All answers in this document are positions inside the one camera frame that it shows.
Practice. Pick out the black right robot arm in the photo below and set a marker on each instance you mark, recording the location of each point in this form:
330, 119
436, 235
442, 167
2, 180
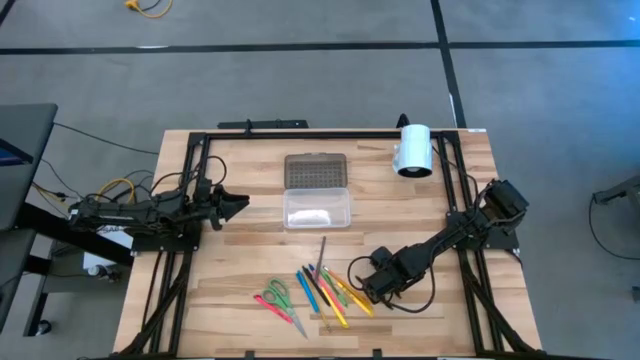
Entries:
450, 235

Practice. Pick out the green pen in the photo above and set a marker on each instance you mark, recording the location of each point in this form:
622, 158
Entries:
337, 295

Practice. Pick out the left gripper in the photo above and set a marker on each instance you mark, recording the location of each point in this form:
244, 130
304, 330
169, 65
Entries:
212, 205

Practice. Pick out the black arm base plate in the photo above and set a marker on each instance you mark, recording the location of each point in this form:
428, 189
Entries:
165, 245
500, 242

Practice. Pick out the slim yellow pen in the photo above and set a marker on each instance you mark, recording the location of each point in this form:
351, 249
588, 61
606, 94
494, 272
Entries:
360, 302

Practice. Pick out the grey pencil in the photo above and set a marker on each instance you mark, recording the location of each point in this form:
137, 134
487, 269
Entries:
321, 255

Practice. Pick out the grey stand leg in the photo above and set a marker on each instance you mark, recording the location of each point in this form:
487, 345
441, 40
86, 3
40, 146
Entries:
620, 191

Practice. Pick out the black desk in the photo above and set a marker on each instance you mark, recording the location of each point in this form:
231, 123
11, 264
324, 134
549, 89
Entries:
25, 150

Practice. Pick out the black lamp clamp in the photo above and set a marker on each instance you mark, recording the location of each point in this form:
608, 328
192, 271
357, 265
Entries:
403, 121

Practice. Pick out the black desk leg beam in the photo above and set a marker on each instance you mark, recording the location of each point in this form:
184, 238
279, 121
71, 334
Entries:
65, 235

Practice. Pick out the white cylindrical lamp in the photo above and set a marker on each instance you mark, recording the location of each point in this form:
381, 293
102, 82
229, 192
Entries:
415, 145

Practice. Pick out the black caster wheel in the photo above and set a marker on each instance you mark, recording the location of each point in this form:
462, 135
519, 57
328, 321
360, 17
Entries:
43, 327

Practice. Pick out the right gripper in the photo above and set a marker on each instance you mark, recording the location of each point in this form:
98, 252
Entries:
380, 287

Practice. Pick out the thick yellow highlighter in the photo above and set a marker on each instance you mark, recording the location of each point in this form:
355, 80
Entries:
336, 310

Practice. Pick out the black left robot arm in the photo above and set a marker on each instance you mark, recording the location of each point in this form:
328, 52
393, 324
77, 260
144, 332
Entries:
150, 212

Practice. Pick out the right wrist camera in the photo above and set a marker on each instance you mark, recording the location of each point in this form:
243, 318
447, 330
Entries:
382, 256

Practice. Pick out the orange pencil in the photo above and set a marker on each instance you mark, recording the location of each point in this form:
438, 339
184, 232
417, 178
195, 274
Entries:
345, 285

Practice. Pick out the clear box with grey lid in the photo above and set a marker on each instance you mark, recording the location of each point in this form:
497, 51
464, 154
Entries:
315, 172

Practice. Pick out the black power strip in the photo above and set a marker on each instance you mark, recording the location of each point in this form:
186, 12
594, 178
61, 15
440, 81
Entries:
270, 124

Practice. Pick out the black pen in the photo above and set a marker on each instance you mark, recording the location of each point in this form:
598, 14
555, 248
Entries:
316, 286

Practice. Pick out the pink pen with blue cap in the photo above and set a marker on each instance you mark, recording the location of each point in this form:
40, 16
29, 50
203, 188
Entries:
330, 292

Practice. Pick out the pink highlighter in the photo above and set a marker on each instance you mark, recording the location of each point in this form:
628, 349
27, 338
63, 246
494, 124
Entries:
272, 309

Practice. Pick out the white printed paper sheet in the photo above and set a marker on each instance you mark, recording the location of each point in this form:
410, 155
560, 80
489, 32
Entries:
100, 260

